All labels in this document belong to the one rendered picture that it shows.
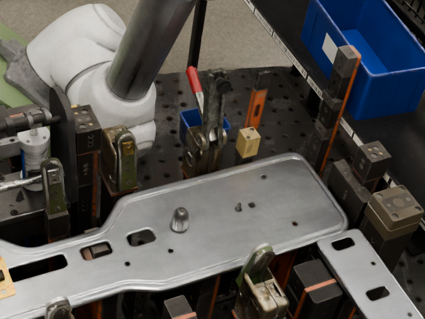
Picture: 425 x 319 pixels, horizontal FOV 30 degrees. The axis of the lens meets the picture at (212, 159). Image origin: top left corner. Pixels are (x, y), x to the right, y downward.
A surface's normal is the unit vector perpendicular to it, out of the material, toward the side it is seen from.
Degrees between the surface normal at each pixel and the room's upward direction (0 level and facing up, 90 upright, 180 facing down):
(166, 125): 0
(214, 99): 81
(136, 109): 68
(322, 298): 0
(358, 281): 0
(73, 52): 47
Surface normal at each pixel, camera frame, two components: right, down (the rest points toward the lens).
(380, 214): -0.89, 0.22
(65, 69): -0.43, 0.06
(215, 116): 0.44, 0.58
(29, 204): 0.13, -0.69
